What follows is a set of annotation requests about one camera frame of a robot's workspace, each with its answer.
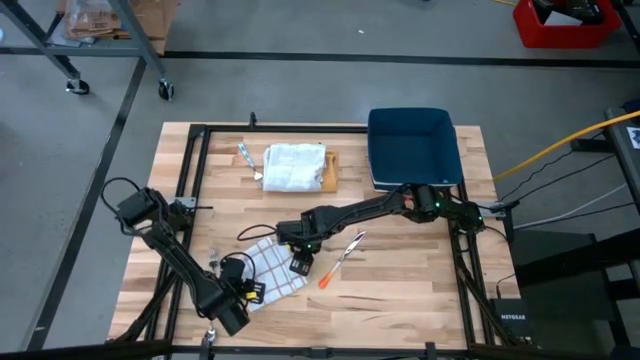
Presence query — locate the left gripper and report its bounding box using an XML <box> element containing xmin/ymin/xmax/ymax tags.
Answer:
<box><xmin>197</xmin><ymin>279</ymin><xmax>267</xmax><ymax>337</ymax></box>

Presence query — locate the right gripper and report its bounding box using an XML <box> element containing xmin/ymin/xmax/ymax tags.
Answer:
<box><xmin>289</xmin><ymin>204</ymin><xmax>347</xmax><ymax>277</ymax></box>

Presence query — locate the white red-checked towel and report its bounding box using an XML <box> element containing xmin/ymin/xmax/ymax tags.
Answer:
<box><xmin>242</xmin><ymin>236</ymin><xmax>310</xmax><ymax>312</ymax></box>

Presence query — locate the white waffle-weave towel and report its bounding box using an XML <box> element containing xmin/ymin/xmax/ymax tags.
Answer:
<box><xmin>261</xmin><ymin>143</ymin><xmax>327</xmax><ymax>195</ymax></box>

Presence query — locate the orange towel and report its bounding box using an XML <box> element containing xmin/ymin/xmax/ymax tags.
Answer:
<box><xmin>321</xmin><ymin>149</ymin><xmax>340</xmax><ymax>194</ymax></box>

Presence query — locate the blue fabric bin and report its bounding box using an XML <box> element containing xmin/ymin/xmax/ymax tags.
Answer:
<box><xmin>367</xmin><ymin>107</ymin><xmax>464</xmax><ymax>195</ymax></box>

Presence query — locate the black side stand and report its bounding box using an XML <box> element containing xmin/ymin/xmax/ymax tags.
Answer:
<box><xmin>509</xmin><ymin>227</ymin><xmax>640</xmax><ymax>360</ymax></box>

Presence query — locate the brown cardboard stack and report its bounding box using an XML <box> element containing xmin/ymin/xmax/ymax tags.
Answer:
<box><xmin>55</xmin><ymin>0</ymin><xmax>181</xmax><ymax>55</ymax></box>

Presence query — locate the dark grey desk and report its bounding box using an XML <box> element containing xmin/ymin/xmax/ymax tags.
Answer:
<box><xmin>602</xmin><ymin>102</ymin><xmax>640</xmax><ymax>211</ymax></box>

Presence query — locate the red plastic crate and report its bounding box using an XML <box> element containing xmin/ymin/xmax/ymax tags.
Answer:
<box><xmin>512</xmin><ymin>0</ymin><xmax>624</xmax><ymax>50</ymax></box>

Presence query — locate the black device in crate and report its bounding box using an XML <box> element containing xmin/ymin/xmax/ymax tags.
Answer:
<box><xmin>530</xmin><ymin>0</ymin><xmax>604</xmax><ymax>25</ymax></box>

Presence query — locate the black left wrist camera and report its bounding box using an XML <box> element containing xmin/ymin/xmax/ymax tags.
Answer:
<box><xmin>221</xmin><ymin>257</ymin><xmax>247</xmax><ymax>286</ymax></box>

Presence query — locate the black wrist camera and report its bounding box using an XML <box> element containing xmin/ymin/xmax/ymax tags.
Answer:
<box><xmin>221</xmin><ymin>257</ymin><xmax>247</xmax><ymax>286</ymax></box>
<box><xmin>276</xmin><ymin>219</ymin><xmax>303</xmax><ymax>246</ymax></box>

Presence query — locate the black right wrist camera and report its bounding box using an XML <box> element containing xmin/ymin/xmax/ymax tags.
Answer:
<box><xmin>276</xmin><ymin>219</ymin><xmax>303</xmax><ymax>246</ymax></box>

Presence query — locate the orange-handled knife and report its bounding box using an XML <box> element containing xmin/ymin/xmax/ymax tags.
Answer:
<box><xmin>317</xmin><ymin>230</ymin><xmax>368</xmax><ymax>291</ymax></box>

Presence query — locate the black aluminium rig frame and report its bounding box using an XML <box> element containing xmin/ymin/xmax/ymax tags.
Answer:
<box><xmin>107</xmin><ymin>111</ymin><xmax>524</xmax><ymax>360</ymax></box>

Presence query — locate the black Netgear network switch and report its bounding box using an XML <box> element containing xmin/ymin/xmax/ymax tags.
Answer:
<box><xmin>488</xmin><ymin>297</ymin><xmax>535</xmax><ymax>347</ymax></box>

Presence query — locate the white floor cable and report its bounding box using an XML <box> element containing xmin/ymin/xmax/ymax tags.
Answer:
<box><xmin>512</xmin><ymin>182</ymin><xmax>630</xmax><ymax>231</ymax></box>

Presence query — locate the yellow cable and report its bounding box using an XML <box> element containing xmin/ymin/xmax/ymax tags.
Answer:
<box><xmin>496</xmin><ymin>109</ymin><xmax>640</xmax><ymax>181</ymax></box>

